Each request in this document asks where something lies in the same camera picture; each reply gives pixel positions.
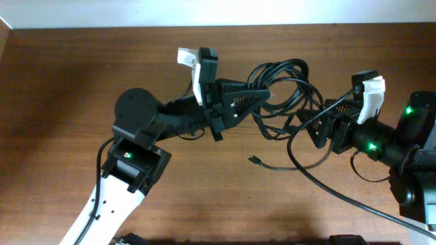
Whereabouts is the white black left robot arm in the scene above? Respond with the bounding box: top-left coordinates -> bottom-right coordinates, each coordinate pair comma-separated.
61,79 -> 270,244

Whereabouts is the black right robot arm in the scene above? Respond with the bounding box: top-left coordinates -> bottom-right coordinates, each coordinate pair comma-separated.
296,91 -> 435,232

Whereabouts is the black thin USB cable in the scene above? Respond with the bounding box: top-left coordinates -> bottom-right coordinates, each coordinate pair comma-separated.
247,135 -> 333,172

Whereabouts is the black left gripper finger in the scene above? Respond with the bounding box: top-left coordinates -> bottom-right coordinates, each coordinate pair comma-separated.
222,88 -> 270,129
217,78 -> 255,94

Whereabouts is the black thick USB cable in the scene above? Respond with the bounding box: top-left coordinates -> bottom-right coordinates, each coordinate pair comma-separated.
247,58 -> 324,141

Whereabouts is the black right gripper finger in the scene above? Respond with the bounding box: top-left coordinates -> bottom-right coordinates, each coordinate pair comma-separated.
327,99 -> 361,116
296,109 -> 332,148

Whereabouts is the black right camera cable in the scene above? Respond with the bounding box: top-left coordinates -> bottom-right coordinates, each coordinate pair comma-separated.
286,86 -> 436,239

